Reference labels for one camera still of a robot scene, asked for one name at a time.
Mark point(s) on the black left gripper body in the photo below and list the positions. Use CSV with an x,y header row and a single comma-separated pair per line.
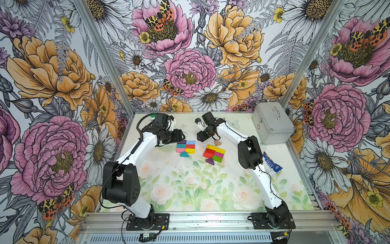
x,y
171,136

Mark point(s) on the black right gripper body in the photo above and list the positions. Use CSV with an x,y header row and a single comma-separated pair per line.
x,y
205,134

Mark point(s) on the natural wood triangle block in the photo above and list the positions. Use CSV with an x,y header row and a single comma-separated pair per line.
x,y
217,143

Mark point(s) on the yellow block long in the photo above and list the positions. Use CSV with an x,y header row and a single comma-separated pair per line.
x,y
212,147

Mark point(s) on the magenta block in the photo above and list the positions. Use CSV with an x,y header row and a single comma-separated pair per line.
x,y
217,154

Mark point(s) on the green block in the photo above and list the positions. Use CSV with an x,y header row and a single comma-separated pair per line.
x,y
217,159

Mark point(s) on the purple triangle block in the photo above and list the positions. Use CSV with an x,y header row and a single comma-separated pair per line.
x,y
210,161

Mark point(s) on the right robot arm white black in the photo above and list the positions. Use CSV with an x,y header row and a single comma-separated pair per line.
x,y
250,157

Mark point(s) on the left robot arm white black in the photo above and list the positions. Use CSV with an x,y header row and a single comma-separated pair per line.
x,y
121,183

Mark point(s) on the silver metal first-aid case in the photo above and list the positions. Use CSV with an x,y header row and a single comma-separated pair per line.
x,y
272,123

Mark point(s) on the small circuit board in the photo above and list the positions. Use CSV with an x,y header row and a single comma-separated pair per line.
x,y
146,237

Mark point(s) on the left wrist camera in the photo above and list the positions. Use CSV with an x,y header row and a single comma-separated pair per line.
x,y
163,121

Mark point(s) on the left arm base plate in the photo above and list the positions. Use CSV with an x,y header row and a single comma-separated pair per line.
x,y
159,221

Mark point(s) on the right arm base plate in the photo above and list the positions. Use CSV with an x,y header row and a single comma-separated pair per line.
x,y
264,220

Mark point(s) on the aluminium front rail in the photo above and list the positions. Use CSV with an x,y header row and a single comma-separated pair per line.
x,y
224,227

